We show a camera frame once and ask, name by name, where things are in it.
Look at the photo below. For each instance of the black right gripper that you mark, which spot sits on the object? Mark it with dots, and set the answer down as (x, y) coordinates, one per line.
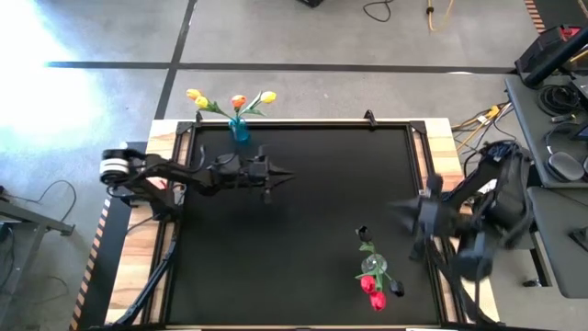
(429, 211)

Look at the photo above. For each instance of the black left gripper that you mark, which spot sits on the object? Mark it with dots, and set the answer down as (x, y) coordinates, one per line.
(255, 172)

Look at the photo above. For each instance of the black leafy artificial tulip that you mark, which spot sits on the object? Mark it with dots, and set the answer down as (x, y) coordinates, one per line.
(365, 233)

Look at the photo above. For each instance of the blue glass vase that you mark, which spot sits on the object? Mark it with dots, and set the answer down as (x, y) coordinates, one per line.
(239, 131)

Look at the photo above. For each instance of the clear glass vase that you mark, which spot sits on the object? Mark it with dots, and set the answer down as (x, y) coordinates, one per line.
(367, 264)

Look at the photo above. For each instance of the black leafless artificial tulip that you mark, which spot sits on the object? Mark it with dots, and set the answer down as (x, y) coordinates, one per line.
(397, 288)

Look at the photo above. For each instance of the yellow artificial tulip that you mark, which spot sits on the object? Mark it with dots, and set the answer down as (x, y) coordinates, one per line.
(201, 102)
(269, 97)

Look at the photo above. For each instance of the red artificial tulip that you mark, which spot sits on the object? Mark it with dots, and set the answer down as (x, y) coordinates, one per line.
(378, 301)
(367, 284)

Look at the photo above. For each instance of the red-orange artificial tulip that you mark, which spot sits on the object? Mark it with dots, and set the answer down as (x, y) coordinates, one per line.
(239, 101)

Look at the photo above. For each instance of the orange artificial tulip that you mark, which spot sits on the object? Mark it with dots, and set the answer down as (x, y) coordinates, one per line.
(193, 94)

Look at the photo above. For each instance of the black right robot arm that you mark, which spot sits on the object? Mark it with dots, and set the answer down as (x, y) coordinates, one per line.
(505, 202)

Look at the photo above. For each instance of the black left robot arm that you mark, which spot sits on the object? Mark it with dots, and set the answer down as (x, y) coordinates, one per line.
(184, 174)

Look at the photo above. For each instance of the black table mat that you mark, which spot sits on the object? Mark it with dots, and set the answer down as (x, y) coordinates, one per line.
(229, 257)

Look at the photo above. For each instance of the dark grey desk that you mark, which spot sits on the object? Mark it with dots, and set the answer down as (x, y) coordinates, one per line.
(560, 239)

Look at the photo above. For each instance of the dark grey oval case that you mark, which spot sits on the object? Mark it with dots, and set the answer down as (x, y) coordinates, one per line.
(565, 166)

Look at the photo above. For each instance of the black hazard-striped floor mat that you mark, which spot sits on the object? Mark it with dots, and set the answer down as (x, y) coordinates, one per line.
(105, 257)
(565, 11)

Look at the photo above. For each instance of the black slanted pole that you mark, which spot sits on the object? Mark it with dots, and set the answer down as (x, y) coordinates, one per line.
(556, 60)

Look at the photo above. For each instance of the black and red tool case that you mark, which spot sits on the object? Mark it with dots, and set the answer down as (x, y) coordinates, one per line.
(551, 46)

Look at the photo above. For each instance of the grey side table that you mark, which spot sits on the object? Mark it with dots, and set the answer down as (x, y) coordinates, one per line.
(23, 220)

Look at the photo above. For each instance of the black diagonal frame strut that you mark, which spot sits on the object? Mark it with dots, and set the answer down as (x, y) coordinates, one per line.
(151, 285)
(450, 299)

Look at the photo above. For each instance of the black clamp mount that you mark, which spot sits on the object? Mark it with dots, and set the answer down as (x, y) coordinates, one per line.
(369, 117)

